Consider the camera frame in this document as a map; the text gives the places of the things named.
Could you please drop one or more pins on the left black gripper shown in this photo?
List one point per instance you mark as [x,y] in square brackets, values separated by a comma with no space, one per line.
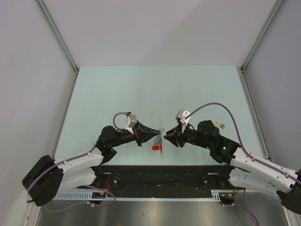
[142,132]

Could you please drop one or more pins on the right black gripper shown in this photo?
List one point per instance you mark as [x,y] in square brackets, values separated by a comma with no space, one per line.
[175,136]

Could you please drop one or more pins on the blue tagged key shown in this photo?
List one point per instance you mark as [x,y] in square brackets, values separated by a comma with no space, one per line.
[157,141]

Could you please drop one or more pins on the red handled keyring holder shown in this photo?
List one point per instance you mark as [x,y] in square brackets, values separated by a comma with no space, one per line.
[161,130]

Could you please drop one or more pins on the yellow tagged key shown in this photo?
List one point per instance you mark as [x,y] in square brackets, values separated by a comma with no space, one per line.
[219,125]

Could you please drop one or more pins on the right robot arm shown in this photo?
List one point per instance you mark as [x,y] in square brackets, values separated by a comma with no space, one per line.
[244,169]

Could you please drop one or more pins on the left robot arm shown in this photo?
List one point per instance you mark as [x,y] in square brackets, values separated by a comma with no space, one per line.
[49,176]

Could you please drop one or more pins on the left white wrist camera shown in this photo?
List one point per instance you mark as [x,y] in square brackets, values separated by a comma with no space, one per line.
[131,120]

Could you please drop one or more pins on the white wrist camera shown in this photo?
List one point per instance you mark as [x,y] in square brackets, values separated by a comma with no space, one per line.
[131,120]
[183,119]

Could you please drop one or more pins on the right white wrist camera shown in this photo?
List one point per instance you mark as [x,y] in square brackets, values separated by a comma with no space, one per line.
[183,119]

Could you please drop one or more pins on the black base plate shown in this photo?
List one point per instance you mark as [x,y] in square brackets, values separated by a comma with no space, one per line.
[177,182]

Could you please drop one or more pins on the slotted cable duct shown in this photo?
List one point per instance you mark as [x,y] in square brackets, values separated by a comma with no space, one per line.
[94,196]

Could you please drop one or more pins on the left aluminium frame post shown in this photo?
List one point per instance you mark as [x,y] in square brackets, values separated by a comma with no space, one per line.
[57,35]

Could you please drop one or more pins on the aluminium frame post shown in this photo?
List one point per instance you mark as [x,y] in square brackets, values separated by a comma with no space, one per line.
[57,35]
[263,32]

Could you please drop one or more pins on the right aluminium frame post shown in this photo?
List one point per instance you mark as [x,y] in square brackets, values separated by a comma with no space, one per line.
[263,32]

